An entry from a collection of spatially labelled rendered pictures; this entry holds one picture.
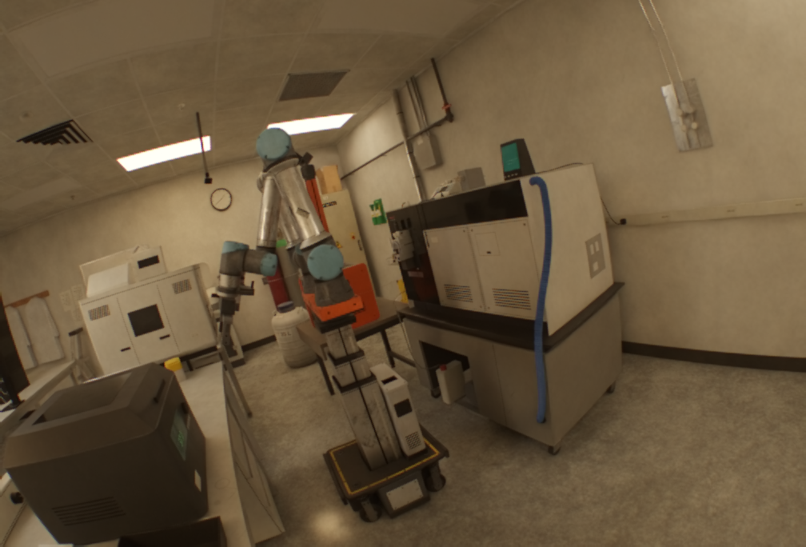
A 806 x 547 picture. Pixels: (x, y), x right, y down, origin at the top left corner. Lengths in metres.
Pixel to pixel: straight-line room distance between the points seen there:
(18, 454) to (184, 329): 1.64
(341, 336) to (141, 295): 1.39
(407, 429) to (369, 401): 0.23
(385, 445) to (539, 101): 2.46
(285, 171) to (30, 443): 1.06
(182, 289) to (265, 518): 1.42
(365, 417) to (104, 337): 1.72
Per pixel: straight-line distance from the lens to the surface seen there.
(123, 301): 2.42
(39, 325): 6.11
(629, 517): 1.74
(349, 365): 1.52
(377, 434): 1.70
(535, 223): 1.48
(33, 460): 0.95
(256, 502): 1.66
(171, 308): 2.35
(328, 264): 1.10
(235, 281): 1.18
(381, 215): 4.79
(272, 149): 1.13
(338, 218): 5.28
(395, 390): 1.55
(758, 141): 2.27
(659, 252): 2.47
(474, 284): 1.82
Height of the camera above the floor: 1.43
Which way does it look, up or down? 6 degrees down
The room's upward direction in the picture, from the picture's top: 14 degrees counter-clockwise
